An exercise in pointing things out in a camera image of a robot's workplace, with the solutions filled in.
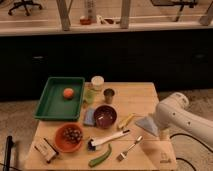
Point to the red small bowl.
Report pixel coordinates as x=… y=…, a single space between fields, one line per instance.
x=85 y=21

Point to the wooden post left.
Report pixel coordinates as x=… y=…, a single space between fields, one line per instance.
x=64 y=16

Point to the purple bowl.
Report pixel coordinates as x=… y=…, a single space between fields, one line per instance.
x=104 y=116

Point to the blue sponge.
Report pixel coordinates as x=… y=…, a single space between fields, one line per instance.
x=89 y=117

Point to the black office chair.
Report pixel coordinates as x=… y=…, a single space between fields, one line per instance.
x=25 y=4

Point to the metal cup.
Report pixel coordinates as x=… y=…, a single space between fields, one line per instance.
x=108 y=95

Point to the grey triangular towel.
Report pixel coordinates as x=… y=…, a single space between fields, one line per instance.
x=148 y=124

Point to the dark grapes bunch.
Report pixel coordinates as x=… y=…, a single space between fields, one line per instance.
x=72 y=135

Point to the white round container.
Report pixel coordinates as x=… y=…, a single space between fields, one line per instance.
x=97 y=83

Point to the green translucent cup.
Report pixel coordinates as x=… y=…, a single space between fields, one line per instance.
x=89 y=96

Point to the small wooden box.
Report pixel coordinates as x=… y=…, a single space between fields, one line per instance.
x=46 y=149

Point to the black stand post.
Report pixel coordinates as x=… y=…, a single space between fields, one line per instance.
x=7 y=157

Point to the yellow banana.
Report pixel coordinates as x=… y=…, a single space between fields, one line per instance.
x=124 y=122

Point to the green plastic tray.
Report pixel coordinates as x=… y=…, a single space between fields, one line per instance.
x=53 y=106

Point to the green cucumber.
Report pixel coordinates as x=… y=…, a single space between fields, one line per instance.
x=98 y=160

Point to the orange bowl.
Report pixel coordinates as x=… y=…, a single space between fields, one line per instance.
x=62 y=144

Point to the wooden post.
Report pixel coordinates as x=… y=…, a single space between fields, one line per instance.
x=125 y=13
x=64 y=16

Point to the wooden post middle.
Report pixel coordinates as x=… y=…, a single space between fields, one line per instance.
x=125 y=13

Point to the white handled dish brush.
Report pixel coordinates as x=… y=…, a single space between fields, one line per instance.
x=95 y=142

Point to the orange ball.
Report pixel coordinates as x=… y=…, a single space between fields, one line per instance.
x=68 y=93

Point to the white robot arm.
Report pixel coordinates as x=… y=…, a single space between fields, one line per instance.
x=172 y=110

